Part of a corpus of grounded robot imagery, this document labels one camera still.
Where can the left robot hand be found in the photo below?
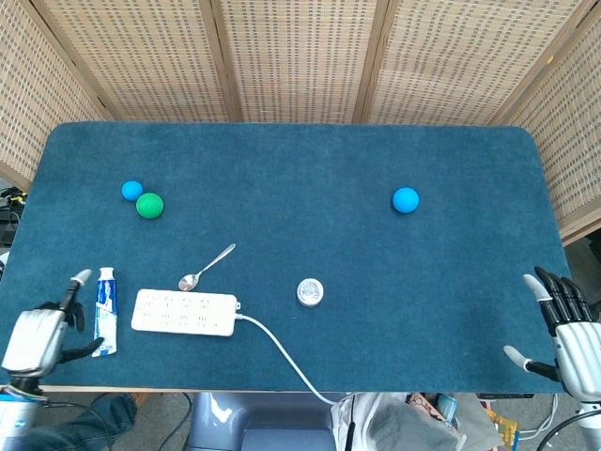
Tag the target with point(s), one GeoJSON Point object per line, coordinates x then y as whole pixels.
{"type": "Point", "coordinates": [35, 331]}

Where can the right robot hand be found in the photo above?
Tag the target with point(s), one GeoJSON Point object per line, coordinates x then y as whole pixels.
{"type": "Point", "coordinates": [570, 338]}

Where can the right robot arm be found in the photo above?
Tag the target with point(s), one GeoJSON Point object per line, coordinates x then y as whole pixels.
{"type": "Point", "coordinates": [589, 420]}

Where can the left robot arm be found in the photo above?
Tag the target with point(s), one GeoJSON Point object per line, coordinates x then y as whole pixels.
{"type": "Point", "coordinates": [16, 413]}

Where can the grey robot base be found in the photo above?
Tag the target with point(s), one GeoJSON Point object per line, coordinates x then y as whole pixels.
{"type": "Point", "coordinates": [253, 423]}

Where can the white power strip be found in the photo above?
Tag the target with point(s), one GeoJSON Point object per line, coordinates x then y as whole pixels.
{"type": "Point", "coordinates": [183, 313]}

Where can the blue white toothpaste tube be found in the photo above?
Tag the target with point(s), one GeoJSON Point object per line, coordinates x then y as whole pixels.
{"type": "Point", "coordinates": [105, 315]}

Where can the blue jeans leg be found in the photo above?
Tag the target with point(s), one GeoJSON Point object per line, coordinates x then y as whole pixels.
{"type": "Point", "coordinates": [75, 427]}

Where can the colourful packaging clutter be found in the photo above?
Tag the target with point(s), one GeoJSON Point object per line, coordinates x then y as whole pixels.
{"type": "Point", "coordinates": [469, 413]}

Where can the green ball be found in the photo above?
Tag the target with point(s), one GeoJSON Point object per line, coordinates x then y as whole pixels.
{"type": "Point", "coordinates": [149, 205]}

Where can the small blue ball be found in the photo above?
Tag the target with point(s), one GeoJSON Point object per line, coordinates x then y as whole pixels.
{"type": "Point", "coordinates": [132, 190]}

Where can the metal spoon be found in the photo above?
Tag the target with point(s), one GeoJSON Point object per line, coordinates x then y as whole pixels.
{"type": "Point", "coordinates": [199, 272]}

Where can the white plastic bag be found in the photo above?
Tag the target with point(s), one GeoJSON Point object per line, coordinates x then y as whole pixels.
{"type": "Point", "coordinates": [399, 423]}

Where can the large blue ball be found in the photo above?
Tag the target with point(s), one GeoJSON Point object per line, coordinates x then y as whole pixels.
{"type": "Point", "coordinates": [405, 200]}

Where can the small round white tin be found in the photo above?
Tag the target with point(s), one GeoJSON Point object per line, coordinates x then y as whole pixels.
{"type": "Point", "coordinates": [311, 292]}

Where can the blue table mat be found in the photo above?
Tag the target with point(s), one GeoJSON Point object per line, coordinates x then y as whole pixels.
{"type": "Point", "coordinates": [291, 235]}

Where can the woven folding screen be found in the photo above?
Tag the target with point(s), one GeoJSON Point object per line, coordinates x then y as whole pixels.
{"type": "Point", "coordinates": [300, 56]}

